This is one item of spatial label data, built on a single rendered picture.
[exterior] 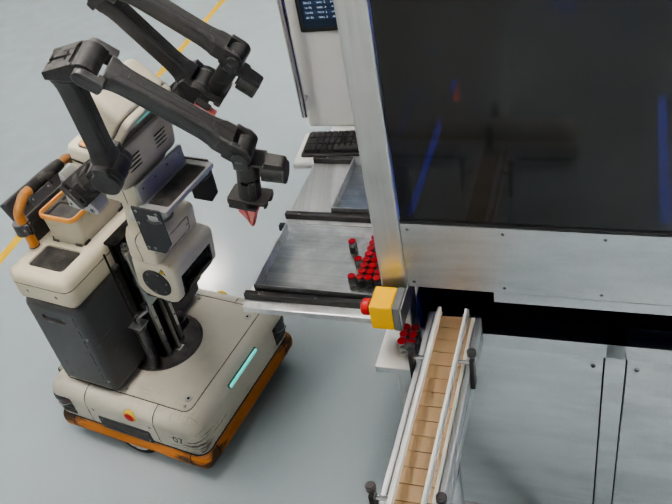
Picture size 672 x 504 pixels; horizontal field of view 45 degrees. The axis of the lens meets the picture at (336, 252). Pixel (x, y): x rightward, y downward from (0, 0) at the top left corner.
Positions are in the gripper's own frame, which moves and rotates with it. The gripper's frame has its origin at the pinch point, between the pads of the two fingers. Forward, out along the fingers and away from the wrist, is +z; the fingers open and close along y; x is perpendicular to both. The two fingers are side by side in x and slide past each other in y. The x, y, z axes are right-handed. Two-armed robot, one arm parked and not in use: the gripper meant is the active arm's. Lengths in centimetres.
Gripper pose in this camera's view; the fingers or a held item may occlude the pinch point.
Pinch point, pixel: (253, 222)
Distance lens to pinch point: 205.5
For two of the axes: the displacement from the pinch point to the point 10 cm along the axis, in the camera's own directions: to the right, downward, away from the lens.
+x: 2.7, -6.6, 7.1
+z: 0.1, 7.4, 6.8
